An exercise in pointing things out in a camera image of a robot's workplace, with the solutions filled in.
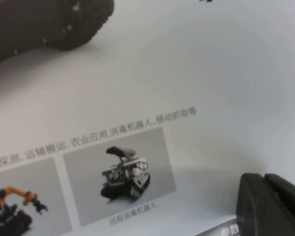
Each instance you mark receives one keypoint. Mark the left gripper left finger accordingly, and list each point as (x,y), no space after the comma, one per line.
(253,209)

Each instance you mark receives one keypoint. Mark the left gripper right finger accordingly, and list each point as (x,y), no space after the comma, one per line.
(290,204)

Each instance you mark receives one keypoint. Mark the white product catalogue book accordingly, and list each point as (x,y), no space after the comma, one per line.
(162,73)

